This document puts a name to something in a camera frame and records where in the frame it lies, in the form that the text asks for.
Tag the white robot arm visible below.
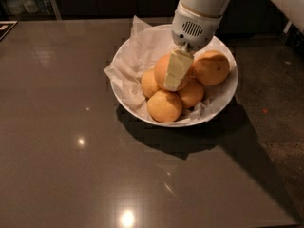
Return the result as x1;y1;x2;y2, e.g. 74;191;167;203
164;0;304;91

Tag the white plastic jug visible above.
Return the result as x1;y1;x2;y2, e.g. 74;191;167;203
23;0;40;14
7;0;25;15

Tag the white crumpled paper liner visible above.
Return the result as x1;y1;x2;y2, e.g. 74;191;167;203
104;15;234;125

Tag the dark tray at left edge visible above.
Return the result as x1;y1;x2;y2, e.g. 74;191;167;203
0;21;17;41

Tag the white ceramic bowl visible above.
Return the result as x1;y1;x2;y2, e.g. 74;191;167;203
110;23;239;128

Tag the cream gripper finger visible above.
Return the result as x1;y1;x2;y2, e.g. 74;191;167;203
163;47;194;91

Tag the left small orange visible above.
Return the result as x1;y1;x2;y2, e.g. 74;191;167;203
141;69;160;98

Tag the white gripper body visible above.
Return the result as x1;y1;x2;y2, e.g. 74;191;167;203
172;0;222;50

